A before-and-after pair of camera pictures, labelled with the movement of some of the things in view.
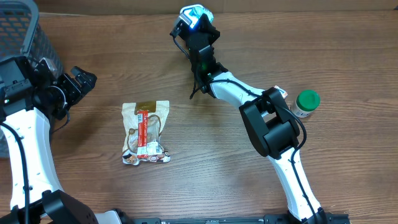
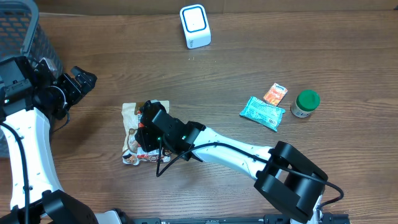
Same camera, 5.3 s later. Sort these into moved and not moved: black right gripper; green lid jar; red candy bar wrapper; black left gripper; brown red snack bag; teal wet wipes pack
Moved: teal wet wipes pack; black right gripper
Not moved: black left gripper; red candy bar wrapper; green lid jar; brown red snack bag
